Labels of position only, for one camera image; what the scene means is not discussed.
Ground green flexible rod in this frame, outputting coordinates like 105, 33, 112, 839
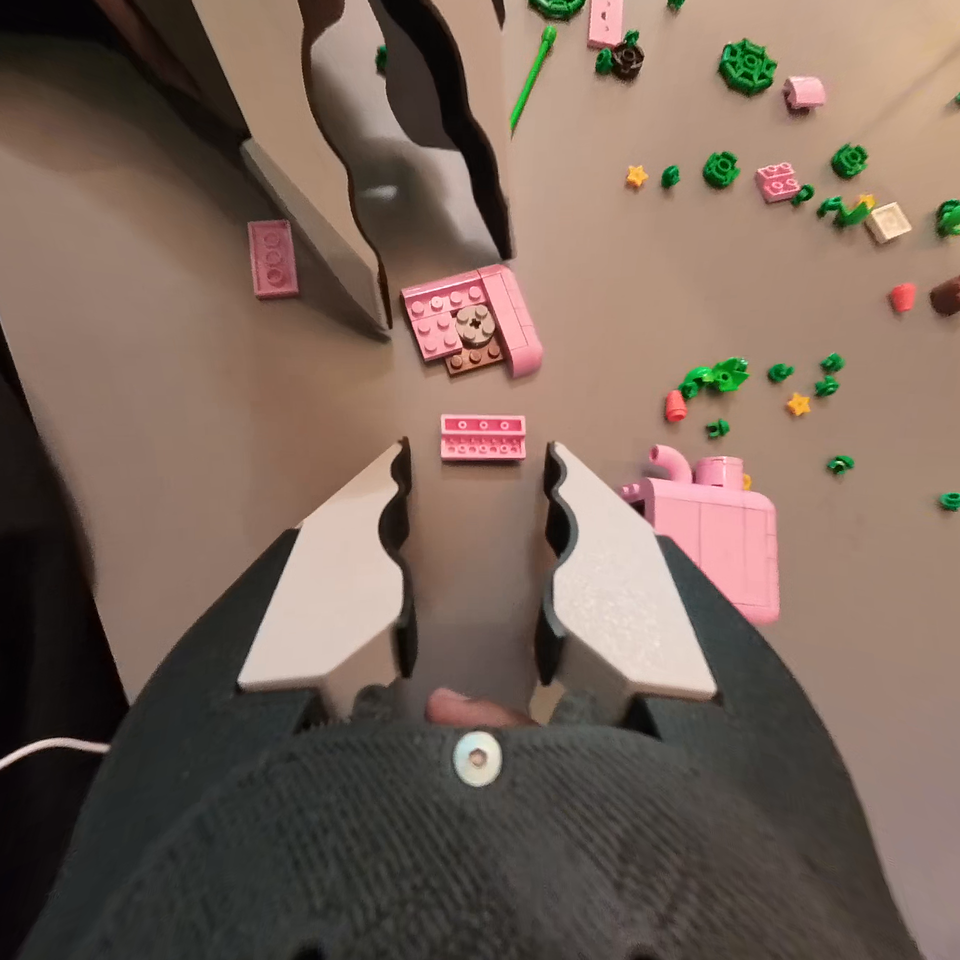
510, 24, 558, 136

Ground thin white cable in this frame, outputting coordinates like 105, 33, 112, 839
0, 737, 112, 772

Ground white square tile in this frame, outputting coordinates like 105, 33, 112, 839
864, 201, 914, 245

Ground pink hollow brick pair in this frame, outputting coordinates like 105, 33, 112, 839
440, 414, 526, 464

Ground person's black jacket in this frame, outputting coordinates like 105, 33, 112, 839
0, 322, 129, 960

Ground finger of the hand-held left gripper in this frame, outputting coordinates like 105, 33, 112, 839
371, 0, 517, 262
191, 0, 393, 342

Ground scattered small green clips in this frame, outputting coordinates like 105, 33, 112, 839
373, 0, 960, 515

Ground plain green web piece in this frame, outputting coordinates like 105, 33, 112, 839
717, 39, 779, 96

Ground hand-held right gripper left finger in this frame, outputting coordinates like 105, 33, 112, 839
237, 438, 420, 721

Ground pink brick animal body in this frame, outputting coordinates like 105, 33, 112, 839
618, 444, 781, 626

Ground pink smiley face tile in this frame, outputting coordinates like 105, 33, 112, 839
587, 0, 625, 50

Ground pink brick block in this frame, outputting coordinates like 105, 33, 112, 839
399, 262, 545, 380

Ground pink three-stud plate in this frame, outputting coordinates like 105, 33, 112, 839
247, 219, 300, 301

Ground person's right hand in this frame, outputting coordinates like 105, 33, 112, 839
426, 688, 537, 729

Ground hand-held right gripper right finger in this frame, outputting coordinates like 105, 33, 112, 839
534, 441, 720, 727

